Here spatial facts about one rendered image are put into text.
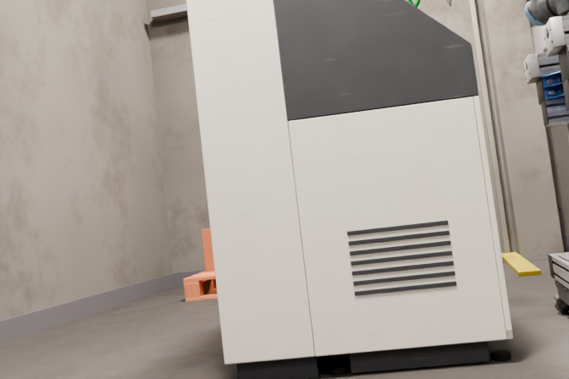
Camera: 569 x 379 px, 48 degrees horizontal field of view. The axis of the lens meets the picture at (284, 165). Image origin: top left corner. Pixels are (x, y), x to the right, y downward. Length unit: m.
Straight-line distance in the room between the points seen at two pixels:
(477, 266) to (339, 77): 0.70
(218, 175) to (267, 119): 0.23
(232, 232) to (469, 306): 0.74
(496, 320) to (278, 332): 0.64
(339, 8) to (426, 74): 0.34
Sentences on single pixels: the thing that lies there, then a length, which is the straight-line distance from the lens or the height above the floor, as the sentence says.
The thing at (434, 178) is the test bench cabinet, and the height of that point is 0.56.
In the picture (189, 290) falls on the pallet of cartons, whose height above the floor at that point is 0.07.
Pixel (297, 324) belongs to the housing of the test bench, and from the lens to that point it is 1.97.
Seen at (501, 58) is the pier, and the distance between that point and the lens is 5.09.
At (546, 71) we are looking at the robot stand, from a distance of 2.55.
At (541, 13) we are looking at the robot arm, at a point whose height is 1.17.
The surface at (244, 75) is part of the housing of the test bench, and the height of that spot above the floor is 0.95.
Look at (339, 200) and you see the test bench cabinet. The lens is 1.93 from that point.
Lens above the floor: 0.50
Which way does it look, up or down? 5 degrees up
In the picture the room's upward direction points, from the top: 7 degrees counter-clockwise
